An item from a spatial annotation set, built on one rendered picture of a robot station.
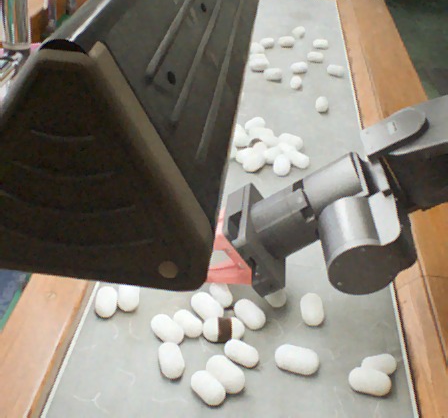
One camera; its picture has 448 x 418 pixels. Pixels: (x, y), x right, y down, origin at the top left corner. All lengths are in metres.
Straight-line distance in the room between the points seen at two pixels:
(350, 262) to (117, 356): 0.22
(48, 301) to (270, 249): 0.20
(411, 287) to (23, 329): 0.38
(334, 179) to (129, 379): 0.24
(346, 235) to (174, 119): 0.35
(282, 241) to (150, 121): 0.43
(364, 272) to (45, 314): 0.28
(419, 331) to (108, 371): 0.29
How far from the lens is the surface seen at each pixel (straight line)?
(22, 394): 0.56
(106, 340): 0.63
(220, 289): 0.67
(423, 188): 0.60
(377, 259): 0.54
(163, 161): 0.18
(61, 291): 0.65
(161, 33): 0.23
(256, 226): 0.61
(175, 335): 0.61
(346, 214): 0.56
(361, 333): 0.67
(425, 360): 0.65
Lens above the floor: 1.17
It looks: 31 degrees down
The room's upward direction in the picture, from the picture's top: 6 degrees clockwise
